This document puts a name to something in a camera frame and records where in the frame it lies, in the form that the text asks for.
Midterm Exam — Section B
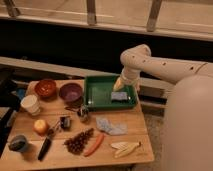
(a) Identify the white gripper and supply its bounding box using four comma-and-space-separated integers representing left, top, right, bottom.
113, 68, 140, 92

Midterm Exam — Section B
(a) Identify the blue grey sponge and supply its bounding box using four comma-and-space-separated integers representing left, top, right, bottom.
111, 92, 128, 101

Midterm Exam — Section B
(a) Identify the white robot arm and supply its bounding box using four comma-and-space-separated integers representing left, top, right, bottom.
114, 44, 213, 171

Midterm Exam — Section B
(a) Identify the purple bowl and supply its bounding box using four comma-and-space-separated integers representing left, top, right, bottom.
59, 83, 83, 102

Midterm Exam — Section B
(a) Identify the red orange bowl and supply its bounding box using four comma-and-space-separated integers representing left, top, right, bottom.
34, 79, 57, 98

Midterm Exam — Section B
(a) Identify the green plastic tray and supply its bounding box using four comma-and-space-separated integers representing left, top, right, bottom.
84, 75, 137, 111

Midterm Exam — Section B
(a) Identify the crumpled blue cloth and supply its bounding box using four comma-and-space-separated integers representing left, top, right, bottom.
96, 117, 127, 136

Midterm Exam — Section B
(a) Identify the silver measuring cup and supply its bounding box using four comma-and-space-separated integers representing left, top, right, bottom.
66, 106, 89, 123

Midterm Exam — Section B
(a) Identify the orange carrot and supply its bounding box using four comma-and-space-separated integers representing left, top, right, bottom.
83, 133, 104, 157

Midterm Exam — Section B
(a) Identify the pale banana peel piece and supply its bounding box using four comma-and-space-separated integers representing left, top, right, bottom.
110, 142, 127, 149

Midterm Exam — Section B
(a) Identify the yellow banana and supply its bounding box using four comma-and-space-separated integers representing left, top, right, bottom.
115, 142, 141, 158

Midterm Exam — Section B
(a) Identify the small black metal clip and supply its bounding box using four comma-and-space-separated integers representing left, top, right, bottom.
60, 116, 71, 130

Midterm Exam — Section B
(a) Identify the bunch of dark grapes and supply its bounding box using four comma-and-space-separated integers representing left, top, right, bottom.
64, 128, 94, 155

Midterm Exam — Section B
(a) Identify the red yellow apple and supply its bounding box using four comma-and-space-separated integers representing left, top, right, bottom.
33, 119, 49, 136

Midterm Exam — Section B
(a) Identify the white paper cup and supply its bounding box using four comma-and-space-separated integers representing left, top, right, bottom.
21, 95, 41, 116

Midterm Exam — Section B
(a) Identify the blue object at table edge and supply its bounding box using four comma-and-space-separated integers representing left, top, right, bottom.
16, 88, 26, 100

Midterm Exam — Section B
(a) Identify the metal window post right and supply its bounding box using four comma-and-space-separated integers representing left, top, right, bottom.
146, 0, 162, 32

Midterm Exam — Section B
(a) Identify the metal window post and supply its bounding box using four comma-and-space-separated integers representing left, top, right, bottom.
146, 0, 162, 32
3, 0, 20, 18
86, 0, 97, 26

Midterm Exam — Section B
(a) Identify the metal window post middle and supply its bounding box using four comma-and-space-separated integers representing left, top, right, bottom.
86, 0, 97, 26

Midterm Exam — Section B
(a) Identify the black handled knife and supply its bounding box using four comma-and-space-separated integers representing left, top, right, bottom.
38, 122, 59, 161

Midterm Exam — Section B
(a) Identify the metal window post left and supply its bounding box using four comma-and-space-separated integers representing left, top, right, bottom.
3, 0, 20, 18

